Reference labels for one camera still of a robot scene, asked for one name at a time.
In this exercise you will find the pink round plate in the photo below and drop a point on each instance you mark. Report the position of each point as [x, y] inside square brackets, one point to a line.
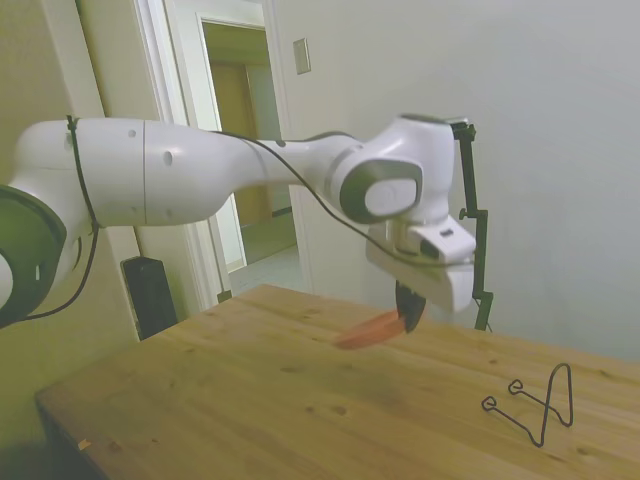
[370, 332]

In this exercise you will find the white open door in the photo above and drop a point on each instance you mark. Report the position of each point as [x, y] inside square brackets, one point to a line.
[200, 65]

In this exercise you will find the black camera stand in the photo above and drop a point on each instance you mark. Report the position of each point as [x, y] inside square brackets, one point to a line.
[482, 240]

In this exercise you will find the beige wall switch plate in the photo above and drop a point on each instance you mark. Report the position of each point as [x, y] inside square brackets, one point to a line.
[301, 56]

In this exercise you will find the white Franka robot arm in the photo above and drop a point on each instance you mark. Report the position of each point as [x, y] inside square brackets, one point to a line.
[150, 170]

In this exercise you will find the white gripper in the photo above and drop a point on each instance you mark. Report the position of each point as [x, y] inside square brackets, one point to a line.
[450, 290]

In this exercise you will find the small orange scrap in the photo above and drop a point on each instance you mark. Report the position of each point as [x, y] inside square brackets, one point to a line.
[84, 444]

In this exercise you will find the brown wooden door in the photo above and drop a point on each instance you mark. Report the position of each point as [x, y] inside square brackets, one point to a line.
[235, 95]

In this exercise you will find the black tower box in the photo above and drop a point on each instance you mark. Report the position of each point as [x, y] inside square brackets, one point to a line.
[150, 295]

